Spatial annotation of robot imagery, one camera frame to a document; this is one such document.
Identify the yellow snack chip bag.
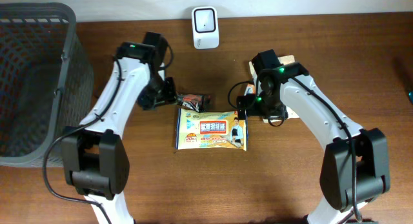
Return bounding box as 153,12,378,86
175,108,248,151

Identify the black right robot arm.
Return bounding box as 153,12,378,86
236,50,390,223

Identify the white barcode scanner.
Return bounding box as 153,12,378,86
191,6,219,50

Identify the small orange juice carton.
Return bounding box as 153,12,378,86
244,83,256,95

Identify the beige kraft paper pouch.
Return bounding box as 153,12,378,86
248,55,299,119

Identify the grey plastic mesh basket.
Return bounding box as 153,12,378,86
1,3,94,167

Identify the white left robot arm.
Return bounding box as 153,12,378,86
58,32,177,223

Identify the teal mouthwash bottle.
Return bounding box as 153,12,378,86
407,90,413,104

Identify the black red snack packet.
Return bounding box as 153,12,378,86
176,94,211,113

